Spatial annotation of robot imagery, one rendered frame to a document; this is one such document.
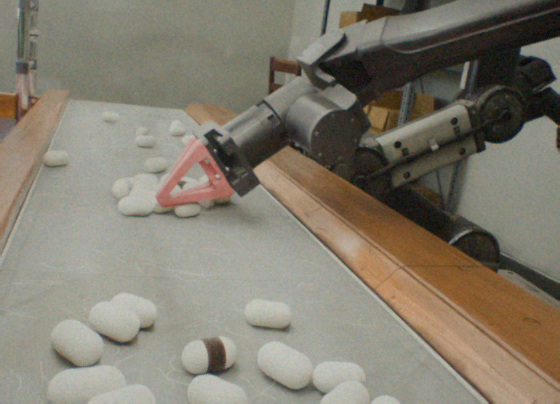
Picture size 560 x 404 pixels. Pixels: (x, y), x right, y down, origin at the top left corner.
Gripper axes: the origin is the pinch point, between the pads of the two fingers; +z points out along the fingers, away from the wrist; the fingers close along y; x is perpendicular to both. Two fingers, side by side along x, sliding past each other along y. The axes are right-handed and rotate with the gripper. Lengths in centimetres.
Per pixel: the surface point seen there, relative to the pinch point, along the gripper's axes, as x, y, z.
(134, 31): -5, -457, -36
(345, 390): 3.8, 36.3, -3.7
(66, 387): -4.8, 34.4, 7.3
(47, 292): -4.7, 19.5, 9.7
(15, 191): -9.5, 1.5, 11.3
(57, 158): -7.1, -20.4, 9.7
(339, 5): 59, -378, -177
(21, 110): -14, -58, 16
